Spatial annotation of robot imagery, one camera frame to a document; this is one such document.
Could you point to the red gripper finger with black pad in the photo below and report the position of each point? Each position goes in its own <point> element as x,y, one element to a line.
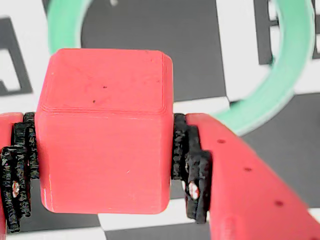
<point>250,195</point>
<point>17,155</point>

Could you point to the red cube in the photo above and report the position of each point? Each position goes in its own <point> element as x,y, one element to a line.
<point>105,140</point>

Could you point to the black white marker checkerboard mat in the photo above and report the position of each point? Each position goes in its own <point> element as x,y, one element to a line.
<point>155,30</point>

